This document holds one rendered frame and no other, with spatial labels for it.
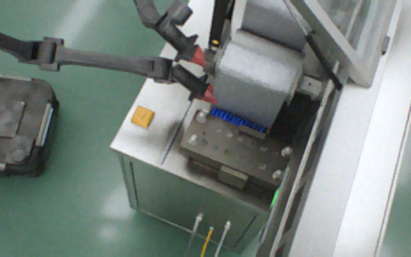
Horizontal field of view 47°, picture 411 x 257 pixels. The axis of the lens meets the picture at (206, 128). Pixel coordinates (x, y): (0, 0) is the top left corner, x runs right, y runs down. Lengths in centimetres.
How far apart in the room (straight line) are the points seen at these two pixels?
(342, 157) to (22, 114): 196
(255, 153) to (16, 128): 140
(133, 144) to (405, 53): 99
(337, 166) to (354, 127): 11
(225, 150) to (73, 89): 152
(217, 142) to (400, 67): 65
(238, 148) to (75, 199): 128
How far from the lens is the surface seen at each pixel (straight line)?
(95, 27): 324
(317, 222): 99
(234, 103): 167
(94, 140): 283
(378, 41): 121
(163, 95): 191
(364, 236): 125
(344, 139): 107
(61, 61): 166
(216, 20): 191
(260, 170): 167
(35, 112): 269
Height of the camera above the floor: 257
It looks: 65 degrees down
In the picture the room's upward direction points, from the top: 11 degrees clockwise
